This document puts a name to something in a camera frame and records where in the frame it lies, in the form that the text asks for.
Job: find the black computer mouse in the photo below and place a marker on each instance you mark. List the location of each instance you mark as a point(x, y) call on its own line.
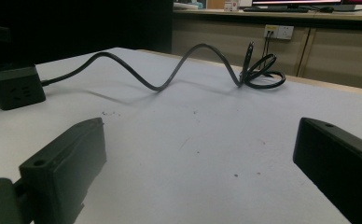
point(326, 9)

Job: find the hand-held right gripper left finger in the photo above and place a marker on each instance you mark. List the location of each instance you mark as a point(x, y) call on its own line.
point(64, 168)

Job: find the wooden counter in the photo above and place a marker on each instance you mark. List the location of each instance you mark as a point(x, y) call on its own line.
point(325, 46)

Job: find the black power strip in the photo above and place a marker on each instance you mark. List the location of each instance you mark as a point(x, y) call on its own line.
point(13, 87)

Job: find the computer monitor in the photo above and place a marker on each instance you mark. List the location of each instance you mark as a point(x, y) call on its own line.
point(295, 2)

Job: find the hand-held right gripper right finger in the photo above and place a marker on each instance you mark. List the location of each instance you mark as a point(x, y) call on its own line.
point(341, 161)

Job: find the white wall socket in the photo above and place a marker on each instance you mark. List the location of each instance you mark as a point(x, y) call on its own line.
point(278, 31)

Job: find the black keyboard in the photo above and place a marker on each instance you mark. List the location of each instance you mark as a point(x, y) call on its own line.
point(275, 9)

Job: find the white box with red label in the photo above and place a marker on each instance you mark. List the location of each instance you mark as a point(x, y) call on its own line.
point(230, 5)

